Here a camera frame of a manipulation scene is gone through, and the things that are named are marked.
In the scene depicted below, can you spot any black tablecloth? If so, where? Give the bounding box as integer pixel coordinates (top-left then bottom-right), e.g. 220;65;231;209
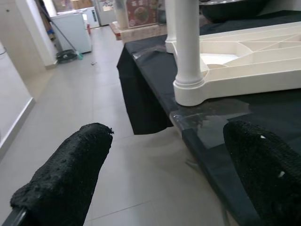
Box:
117;10;301;226

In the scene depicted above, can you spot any white plastic table top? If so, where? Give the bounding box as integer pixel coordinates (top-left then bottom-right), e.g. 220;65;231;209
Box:
164;21;301;107

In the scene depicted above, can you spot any white tall appliance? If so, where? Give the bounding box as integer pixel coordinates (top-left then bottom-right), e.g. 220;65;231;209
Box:
81;6;102;29

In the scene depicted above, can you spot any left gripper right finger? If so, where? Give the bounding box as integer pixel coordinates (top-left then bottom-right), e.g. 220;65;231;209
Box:
222;120;301;226

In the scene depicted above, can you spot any black wok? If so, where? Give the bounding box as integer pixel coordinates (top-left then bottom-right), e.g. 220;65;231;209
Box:
199;0;283;24

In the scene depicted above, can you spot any white chest freezer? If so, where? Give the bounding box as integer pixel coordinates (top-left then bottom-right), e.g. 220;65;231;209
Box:
50;11;92;54

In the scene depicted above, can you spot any broom with teal brush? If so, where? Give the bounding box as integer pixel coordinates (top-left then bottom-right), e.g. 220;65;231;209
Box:
39;0;84;61

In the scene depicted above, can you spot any clear tape strip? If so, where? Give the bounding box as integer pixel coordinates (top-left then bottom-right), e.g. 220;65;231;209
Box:
131;47;170;59

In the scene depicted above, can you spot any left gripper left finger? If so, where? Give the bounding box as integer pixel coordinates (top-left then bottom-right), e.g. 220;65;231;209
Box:
9;122;115;226

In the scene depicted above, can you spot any beige cloth covered table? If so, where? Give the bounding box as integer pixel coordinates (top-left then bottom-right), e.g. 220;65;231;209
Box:
110;20;169;43

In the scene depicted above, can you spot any red printed box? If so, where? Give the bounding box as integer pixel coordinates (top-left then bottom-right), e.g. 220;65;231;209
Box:
127;0;158;28

